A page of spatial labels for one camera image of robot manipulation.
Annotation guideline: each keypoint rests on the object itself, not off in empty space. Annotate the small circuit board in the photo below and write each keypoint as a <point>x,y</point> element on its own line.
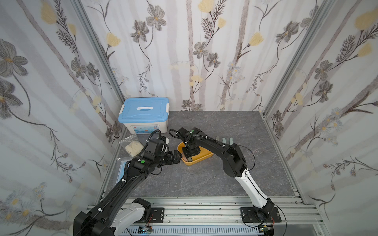
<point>145,230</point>

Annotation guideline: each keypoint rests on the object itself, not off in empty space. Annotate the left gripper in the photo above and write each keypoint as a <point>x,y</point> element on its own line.
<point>171,161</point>

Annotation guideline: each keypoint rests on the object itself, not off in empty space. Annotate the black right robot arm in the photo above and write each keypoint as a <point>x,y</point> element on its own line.
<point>233,162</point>

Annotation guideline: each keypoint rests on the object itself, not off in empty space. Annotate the yellow plastic tray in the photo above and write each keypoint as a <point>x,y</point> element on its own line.
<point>203,155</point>

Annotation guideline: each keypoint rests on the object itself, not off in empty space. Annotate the aluminium frame rail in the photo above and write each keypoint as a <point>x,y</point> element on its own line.
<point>221,216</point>

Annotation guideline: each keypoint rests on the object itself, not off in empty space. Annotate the blue lid storage box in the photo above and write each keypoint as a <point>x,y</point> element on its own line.
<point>144,115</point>

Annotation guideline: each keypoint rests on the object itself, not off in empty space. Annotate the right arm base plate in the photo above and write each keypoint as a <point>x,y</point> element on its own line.
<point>252,215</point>

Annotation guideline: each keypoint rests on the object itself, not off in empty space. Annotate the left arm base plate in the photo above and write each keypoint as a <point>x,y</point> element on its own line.
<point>154,215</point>

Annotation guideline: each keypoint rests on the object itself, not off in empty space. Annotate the blue face mask pack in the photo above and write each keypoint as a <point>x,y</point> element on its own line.
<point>123,166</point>

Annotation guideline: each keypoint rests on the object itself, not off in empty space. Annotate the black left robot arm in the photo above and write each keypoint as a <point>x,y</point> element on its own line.
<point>106,218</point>

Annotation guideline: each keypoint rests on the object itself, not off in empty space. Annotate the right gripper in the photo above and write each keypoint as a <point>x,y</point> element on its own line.
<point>192,149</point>

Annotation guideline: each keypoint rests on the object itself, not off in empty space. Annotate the bag of white gloves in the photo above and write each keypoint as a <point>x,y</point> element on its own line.
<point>131,145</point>

